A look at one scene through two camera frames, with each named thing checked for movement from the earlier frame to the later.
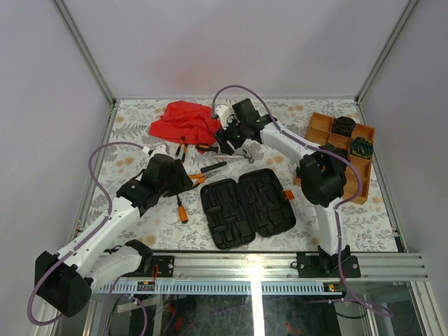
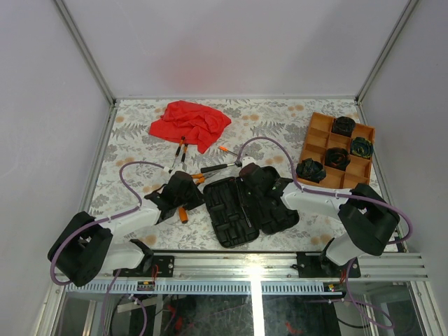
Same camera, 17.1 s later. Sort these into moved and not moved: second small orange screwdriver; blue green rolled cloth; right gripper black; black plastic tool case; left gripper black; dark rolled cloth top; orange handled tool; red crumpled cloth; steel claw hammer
Moved: left gripper black; right gripper black; steel claw hammer
Not moved: blue green rolled cloth; dark rolled cloth top; second small orange screwdriver; red crumpled cloth; orange handled tool; black plastic tool case
